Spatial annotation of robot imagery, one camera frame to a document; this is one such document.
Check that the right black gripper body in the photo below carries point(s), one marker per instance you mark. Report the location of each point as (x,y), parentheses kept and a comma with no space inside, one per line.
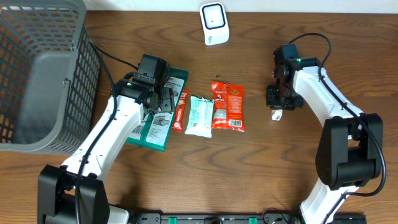
(283,97)

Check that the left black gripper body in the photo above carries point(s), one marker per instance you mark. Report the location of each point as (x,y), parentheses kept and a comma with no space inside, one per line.
(158,94)

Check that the red stick sachet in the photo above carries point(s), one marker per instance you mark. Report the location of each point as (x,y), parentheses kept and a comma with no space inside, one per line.
(179,113)

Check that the small orange white box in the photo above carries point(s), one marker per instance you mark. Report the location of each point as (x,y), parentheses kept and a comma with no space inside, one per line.
(276,115)

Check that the dark green package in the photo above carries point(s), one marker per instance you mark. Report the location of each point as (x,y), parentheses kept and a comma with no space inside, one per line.
(154,130)

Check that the light green wipes pack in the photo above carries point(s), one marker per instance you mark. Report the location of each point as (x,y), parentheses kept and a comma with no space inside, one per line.
(200,117)

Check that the red snack bag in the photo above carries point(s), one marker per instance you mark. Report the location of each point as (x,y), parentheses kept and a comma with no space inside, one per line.
(228,106)

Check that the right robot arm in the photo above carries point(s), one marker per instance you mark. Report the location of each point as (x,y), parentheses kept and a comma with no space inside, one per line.
(349,152)

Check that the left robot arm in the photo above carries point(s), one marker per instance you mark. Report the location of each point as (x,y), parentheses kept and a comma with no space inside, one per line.
(75,192)

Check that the white barcode scanner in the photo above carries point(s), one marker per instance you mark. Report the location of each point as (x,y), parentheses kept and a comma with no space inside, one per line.
(214,23)

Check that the grey plastic mesh basket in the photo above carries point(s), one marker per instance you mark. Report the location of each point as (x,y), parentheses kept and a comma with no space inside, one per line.
(49,76)

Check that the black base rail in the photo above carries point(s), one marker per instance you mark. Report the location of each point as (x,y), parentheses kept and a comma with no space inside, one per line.
(155,218)

